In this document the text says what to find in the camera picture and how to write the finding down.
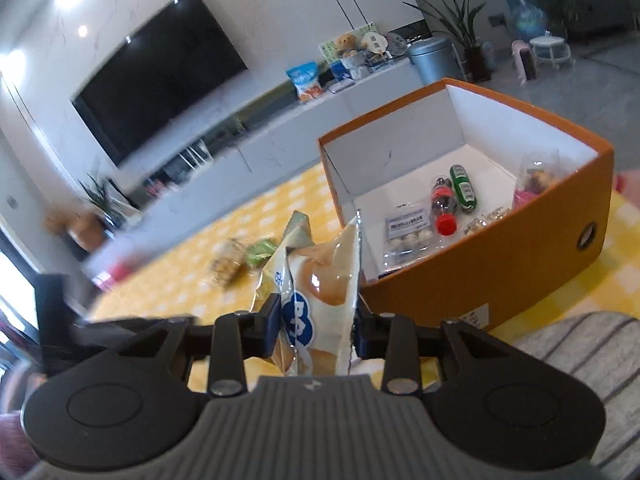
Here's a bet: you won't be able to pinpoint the blue snack bag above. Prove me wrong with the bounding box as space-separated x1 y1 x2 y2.
286 61 323 105

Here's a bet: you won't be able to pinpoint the striped grey cloth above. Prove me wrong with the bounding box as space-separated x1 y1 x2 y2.
510 310 640 480

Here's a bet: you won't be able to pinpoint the black wall television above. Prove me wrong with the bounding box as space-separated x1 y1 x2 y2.
70 0 249 167

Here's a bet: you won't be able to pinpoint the white round stool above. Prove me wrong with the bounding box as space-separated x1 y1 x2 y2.
529 34 573 71

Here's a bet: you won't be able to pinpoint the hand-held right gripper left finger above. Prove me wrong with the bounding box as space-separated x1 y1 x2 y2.
117 292 283 398

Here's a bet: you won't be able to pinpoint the white router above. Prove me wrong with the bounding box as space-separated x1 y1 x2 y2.
177 142 208 168

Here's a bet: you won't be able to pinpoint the pink cloth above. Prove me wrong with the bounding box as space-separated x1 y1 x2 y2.
0 355 46 480
614 170 640 208

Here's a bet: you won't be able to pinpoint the small gold candies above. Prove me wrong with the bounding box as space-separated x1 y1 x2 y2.
462 207 511 233

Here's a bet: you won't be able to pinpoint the white marble media console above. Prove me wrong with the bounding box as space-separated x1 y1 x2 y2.
82 57 426 281

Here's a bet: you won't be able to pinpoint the blue water jug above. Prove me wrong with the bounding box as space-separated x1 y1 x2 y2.
510 0 546 43

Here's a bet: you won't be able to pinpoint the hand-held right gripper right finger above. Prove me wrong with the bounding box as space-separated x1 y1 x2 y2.
350 300 501 396

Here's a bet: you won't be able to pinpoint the grey metal trash can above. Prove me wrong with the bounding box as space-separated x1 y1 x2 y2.
407 35 463 86

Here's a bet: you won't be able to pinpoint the brown vase with dry flowers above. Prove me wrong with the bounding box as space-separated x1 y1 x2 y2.
45 207 103 256

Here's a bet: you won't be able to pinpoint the clear packet of white balls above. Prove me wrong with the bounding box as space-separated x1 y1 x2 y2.
382 202 436 271

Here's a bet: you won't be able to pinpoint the orange cardboard box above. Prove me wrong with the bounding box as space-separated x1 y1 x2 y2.
318 78 614 333

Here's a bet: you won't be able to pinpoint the pink tissue pack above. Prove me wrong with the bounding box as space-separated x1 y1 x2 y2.
95 257 131 291

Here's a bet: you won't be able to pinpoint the tall potted green plant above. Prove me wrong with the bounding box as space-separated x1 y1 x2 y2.
402 0 496 81

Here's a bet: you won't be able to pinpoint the small cola bottle red cap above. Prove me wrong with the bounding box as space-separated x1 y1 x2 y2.
430 176 460 237

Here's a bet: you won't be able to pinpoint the yellow checked tablecloth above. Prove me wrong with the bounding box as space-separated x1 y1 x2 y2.
90 162 640 396

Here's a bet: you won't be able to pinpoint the clear bag of purple snacks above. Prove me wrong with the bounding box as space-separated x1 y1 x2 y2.
511 152 576 211

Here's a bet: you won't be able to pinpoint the clear bag of brown cookies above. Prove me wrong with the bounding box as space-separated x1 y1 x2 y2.
210 238 248 288

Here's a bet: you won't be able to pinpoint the light green snack packet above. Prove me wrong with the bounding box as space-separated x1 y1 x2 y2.
245 237 278 268

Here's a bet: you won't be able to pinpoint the white bread bag blue label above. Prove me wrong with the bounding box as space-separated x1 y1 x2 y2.
250 210 363 378

